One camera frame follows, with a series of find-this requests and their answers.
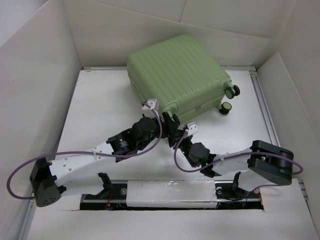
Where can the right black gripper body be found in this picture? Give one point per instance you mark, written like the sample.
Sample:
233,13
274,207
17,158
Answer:
186,153

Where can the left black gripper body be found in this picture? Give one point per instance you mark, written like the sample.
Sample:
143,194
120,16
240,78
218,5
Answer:
155,134

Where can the green suitcase blue lining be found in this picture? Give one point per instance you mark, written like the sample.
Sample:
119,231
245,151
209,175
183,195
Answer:
182,76

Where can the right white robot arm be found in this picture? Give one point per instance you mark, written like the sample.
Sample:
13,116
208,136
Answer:
260,165

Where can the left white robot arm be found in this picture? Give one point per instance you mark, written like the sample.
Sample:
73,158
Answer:
80,173

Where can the white foam base cover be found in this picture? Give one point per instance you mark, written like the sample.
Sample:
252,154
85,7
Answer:
186,194

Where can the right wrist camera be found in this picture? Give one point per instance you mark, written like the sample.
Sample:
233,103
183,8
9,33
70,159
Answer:
191,128

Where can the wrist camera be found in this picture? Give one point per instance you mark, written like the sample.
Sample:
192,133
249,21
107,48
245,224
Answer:
150,105
191,128

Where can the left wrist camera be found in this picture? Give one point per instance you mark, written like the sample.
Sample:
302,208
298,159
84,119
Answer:
150,105

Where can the black metal base rail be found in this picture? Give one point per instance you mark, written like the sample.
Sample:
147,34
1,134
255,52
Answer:
116,201

